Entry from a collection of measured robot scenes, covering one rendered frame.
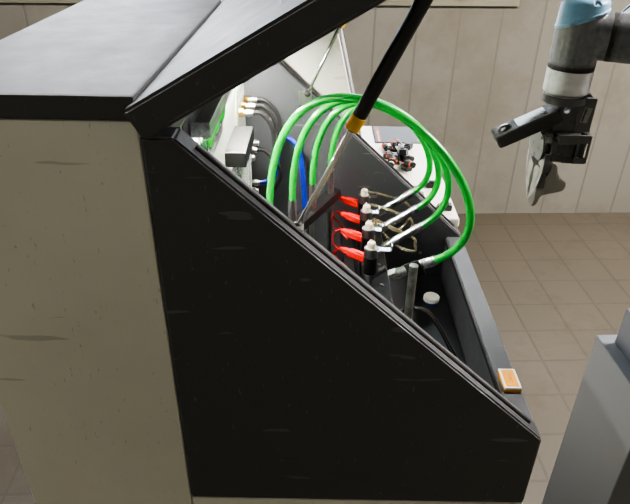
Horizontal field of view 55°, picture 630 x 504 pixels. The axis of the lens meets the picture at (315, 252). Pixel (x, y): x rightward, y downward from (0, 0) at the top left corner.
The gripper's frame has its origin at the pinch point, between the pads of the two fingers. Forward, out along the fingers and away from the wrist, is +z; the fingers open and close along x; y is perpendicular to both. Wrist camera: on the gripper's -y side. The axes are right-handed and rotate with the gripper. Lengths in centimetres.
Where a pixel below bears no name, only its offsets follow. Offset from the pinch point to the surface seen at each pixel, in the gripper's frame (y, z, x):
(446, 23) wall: 25, 10, 226
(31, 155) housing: -74, -22, -35
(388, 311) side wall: -29.5, 1.4, -34.3
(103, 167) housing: -66, -20, -35
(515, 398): -4.8, 25.9, -25.8
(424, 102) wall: 18, 52, 226
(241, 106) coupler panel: -56, -9, 24
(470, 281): -5.0, 25.9, 10.5
